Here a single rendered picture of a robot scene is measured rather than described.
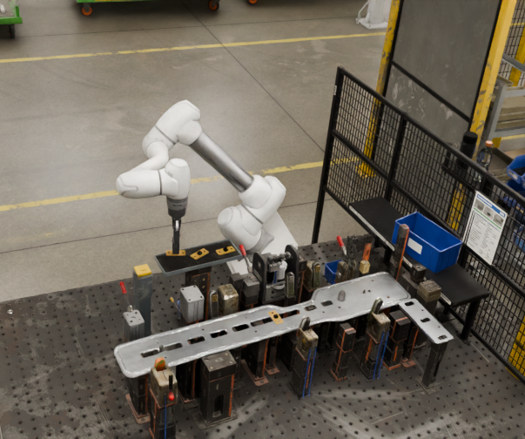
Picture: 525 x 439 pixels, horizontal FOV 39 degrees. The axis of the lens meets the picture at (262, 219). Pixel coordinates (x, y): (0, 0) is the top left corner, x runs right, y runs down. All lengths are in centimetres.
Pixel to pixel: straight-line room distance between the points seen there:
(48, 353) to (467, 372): 195
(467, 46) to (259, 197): 208
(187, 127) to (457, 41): 237
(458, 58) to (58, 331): 316
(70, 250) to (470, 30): 307
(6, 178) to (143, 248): 143
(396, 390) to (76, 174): 355
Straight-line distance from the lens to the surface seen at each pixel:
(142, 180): 295
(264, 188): 368
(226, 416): 323
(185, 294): 318
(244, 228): 371
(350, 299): 343
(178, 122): 348
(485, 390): 363
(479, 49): 509
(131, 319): 314
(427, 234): 384
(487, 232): 357
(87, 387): 338
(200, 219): 562
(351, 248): 349
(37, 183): 609
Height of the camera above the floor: 315
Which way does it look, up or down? 34 degrees down
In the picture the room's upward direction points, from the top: 6 degrees clockwise
